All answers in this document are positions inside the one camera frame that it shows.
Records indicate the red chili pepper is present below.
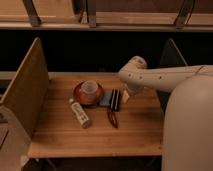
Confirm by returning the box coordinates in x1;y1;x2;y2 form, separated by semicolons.
107;107;118;128

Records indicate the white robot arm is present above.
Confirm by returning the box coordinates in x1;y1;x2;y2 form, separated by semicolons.
118;56;213;171

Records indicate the white ceramic cup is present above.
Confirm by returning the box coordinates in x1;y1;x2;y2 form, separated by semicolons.
81;80;98;99

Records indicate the brown round saucer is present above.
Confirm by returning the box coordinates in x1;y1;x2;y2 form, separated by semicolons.
73;80;104;106

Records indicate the right dark side panel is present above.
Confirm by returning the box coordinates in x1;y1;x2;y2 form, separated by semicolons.
157;38;187;111

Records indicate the left wooden side panel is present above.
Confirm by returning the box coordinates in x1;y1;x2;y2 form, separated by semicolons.
0;38;49;139

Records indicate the wooden back shelf rail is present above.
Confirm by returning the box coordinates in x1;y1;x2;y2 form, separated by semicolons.
0;0;213;32

